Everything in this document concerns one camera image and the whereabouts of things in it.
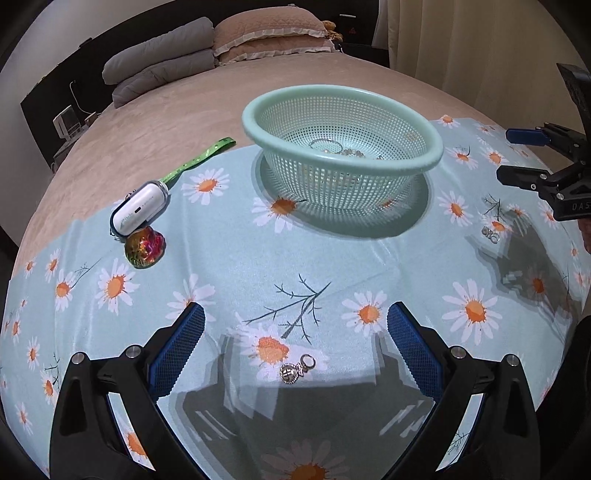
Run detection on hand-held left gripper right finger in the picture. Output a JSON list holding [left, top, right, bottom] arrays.
[[387, 301, 541, 480]]

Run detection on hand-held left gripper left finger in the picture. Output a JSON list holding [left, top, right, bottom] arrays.
[[48, 302, 206, 480]]

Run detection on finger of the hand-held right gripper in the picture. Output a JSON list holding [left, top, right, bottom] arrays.
[[496, 159, 591, 200], [505, 122, 591, 162]]

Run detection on silver pendant earring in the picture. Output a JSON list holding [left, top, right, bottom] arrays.
[[279, 353, 318, 384]]

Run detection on pink bead bracelet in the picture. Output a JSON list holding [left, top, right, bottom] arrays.
[[339, 147, 384, 161]]

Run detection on green plastic mesh basket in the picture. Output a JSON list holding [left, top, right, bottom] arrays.
[[242, 84, 445, 225]]

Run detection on silver bangle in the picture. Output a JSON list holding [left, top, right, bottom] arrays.
[[308, 138, 345, 155]]

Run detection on daisy printed blue cloth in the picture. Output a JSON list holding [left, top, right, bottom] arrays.
[[0, 115, 591, 480]]

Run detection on cream curtain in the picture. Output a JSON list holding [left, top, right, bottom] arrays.
[[385, 0, 591, 134]]

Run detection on iridescent round ornament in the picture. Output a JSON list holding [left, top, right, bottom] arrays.
[[124, 226, 165, 268]]

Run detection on white plastic case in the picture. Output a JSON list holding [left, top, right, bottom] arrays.
[[110, 181, 171, 238]]

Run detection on dark nightstand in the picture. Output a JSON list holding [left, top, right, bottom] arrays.
[[339, 28, 391, 68]]

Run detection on beige bed cover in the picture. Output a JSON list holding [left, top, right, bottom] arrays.
[[9, 44, 509, 278]]

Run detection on white bedside appliance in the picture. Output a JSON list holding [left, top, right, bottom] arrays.
[[52, 105, 79, 139]]

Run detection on beige ruffled pillow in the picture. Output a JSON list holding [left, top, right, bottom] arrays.
[[215, 34, 335, 65], [212, 4, 326, 51]]

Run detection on grey pillow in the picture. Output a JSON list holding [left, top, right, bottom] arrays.
[[112, 48, 217, 108], [102, 17, 215, 86]]

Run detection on black headboard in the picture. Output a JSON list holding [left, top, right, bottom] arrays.
[[20, 0, 382, 162]]

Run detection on green strap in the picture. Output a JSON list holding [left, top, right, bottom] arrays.
[[159, 137, 236, 190]]

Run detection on white charger cable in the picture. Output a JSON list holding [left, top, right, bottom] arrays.
[[69, 80, 100, 116]]

